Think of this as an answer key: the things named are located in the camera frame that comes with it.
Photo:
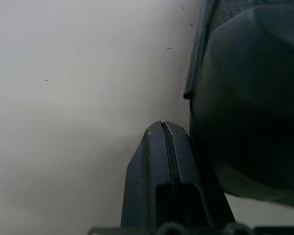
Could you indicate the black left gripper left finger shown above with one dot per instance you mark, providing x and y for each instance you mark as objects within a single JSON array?
[{"x": 147, "y": 171}]

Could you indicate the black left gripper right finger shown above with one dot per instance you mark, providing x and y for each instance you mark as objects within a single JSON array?
[{"x": 191, "y": 176}]

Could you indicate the black tool case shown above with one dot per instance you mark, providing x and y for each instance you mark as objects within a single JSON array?
[{"x": 247, "y": 98}]

